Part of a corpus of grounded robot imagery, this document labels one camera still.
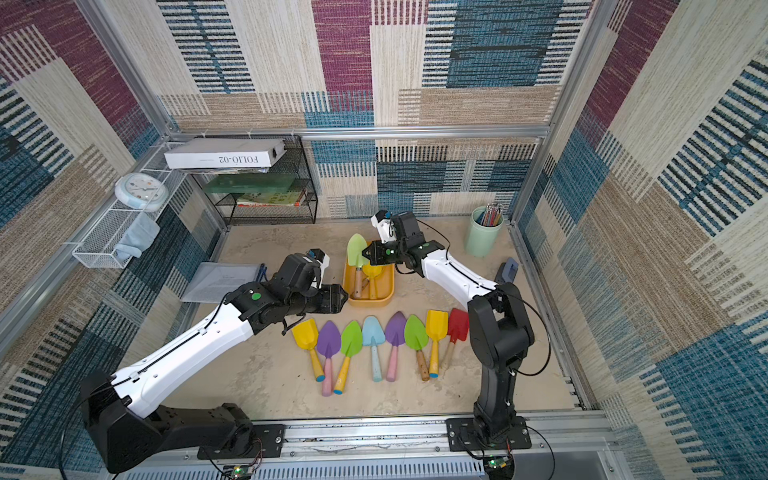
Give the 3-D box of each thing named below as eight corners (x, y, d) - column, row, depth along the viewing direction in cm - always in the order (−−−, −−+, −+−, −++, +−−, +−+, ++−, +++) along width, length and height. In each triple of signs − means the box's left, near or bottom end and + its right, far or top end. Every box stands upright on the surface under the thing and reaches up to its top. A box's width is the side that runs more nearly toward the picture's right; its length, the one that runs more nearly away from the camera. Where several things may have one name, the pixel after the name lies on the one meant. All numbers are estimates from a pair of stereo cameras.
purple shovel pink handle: (385, 381, 84) (385, 378, 82) (385, 315, 97) (385, 312, 95) (408, 381, 84) (408, 378, 82) (405, 315, 97) (405, 312, 95)
